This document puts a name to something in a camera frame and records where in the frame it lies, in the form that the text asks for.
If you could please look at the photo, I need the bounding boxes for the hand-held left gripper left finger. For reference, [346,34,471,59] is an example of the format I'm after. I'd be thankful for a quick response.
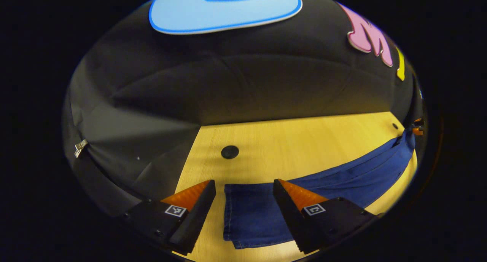
[122,179,216,256]

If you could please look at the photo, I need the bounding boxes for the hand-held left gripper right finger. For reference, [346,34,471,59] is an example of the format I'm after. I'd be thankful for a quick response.
[273,179,383,254]

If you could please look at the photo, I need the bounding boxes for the blue jeans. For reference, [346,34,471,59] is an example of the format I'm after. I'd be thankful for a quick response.
[223,127,416,250]

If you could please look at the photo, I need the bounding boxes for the black backdrop cloth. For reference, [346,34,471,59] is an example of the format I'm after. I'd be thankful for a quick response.
[63,0,423,217]

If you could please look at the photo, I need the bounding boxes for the white backdrop clip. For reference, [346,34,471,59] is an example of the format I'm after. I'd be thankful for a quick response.
[74,139,89,158]

